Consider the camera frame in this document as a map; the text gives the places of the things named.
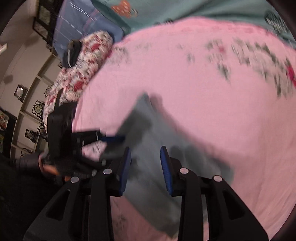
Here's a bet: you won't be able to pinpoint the dark framed wall picture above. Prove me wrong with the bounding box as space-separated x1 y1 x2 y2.
32 0 64 47

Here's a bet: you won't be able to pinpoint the red floral pillow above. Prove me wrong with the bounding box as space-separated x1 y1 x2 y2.
43 30 115 135

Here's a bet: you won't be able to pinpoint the pink floral bed sheet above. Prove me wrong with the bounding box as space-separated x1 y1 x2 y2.
72 16 296 241

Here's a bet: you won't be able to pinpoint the blue pillow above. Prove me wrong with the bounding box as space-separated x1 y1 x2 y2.
52 0 131 57

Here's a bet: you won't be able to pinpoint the black bag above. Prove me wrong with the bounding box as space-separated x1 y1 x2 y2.
62 39 82 69

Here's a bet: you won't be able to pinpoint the person's left hand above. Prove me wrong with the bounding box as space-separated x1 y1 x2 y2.
39 153 70 182

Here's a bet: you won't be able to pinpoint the teal blanket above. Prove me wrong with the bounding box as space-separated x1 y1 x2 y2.
92 0 296 49

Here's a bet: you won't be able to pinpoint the person's dark clothing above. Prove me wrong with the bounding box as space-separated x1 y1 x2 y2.
0 152 60 241

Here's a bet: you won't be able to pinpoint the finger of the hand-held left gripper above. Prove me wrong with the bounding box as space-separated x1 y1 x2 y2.
72 129 126 146
80 148 123 171

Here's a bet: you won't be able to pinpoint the framed round ornament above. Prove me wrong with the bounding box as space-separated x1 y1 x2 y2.
14 84 28 102
31 100 45 116
24 128 38 143

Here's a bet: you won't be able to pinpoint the grey pants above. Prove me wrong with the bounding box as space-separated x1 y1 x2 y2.
99 93 235 239

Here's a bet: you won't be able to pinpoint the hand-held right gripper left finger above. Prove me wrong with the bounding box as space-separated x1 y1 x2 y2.
23 146 132 241

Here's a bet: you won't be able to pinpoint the person's left forearm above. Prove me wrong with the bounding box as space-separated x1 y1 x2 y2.
11 153 44 172

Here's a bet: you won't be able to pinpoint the white wall shelf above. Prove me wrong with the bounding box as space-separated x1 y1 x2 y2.
9 53 63 158

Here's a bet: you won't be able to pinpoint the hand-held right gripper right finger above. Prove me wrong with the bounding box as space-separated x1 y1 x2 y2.
160 146 269 241

